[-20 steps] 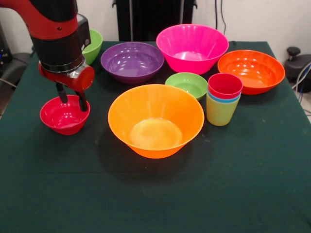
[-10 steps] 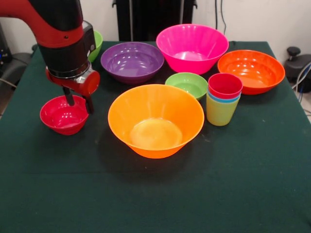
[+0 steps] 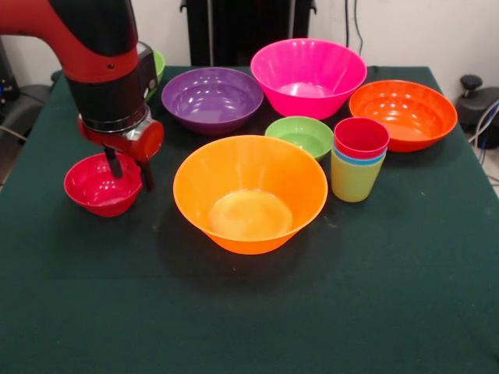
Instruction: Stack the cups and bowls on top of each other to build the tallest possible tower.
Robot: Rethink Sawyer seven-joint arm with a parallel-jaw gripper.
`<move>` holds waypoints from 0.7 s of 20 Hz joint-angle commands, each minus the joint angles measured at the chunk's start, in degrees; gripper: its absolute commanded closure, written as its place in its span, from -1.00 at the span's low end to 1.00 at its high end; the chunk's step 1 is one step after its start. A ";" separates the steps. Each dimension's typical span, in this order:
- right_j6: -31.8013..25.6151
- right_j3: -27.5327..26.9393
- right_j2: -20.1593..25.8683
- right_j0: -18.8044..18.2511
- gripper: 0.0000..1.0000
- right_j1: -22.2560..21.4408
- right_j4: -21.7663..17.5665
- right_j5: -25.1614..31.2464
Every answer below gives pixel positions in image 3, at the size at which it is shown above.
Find large orange bowl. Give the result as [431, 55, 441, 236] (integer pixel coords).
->
[172, 135, 328, 256]

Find blue cup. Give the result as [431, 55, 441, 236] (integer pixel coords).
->
[332, 146, 388, 166]

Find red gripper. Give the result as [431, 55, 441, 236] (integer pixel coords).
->
[76, 113, 165, 193]

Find white cable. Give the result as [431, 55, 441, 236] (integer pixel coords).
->
[468, 99, 499, 144]

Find small green bowl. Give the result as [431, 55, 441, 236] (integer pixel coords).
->
[264, 115, 335, 163]

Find pink bowl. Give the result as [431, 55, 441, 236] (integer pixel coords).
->
[250, 37, 368, 121]

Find large green bowl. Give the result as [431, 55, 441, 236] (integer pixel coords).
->
[143, 50, 166, 104]

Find small red bowl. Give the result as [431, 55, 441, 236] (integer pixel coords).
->
[63, 152, 143, 218]

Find yellow cup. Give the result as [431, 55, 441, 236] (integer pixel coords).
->
[331, 152, 386, 203]

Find black equipment with knob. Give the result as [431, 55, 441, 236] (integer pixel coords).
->
[455, 74, 499, 136]

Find red-orange bowl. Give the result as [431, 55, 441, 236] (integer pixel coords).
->
[349, 79, 458, 153]

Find grey cable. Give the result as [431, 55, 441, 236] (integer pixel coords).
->
[0, 124, 28, 143]

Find red cup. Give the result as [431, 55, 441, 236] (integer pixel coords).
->
[333, 117, 391, 160]

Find purple bowl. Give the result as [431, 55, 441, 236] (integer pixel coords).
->
[161, 66, 264, 136]

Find dark green tablecloth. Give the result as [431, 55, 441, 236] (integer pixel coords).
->
[0, 65, 499, 374]

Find black electronics box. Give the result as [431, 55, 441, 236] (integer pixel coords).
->
[0, 35, 20, 116]

